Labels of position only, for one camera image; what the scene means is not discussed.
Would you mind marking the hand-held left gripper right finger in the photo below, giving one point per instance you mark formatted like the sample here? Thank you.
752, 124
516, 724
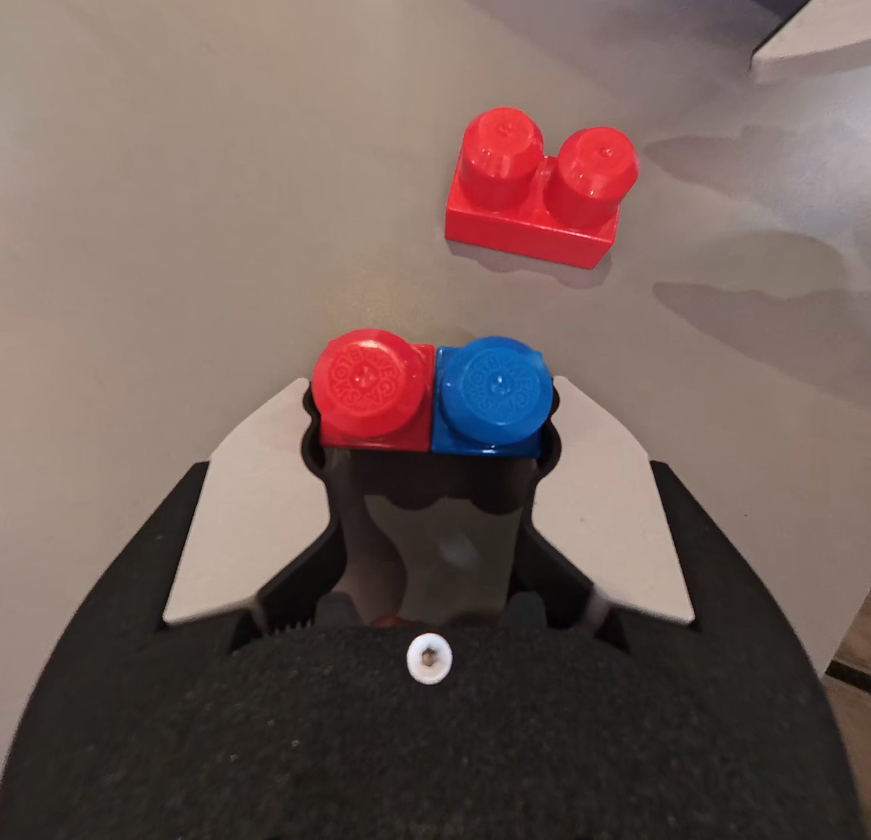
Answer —
605, 513

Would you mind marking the red single-stud block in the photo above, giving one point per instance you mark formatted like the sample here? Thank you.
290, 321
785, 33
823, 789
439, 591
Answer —
367, 391

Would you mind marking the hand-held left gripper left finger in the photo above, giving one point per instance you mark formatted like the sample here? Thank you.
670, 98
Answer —
252, 513

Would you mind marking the blue single-stud block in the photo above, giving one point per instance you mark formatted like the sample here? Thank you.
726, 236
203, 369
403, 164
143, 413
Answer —
493, 394

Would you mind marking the red two-stud block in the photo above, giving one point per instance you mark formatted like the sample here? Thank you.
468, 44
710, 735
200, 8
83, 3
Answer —
531, 227

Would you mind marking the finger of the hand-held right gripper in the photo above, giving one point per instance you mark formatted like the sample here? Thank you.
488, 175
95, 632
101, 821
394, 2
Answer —
816, 37

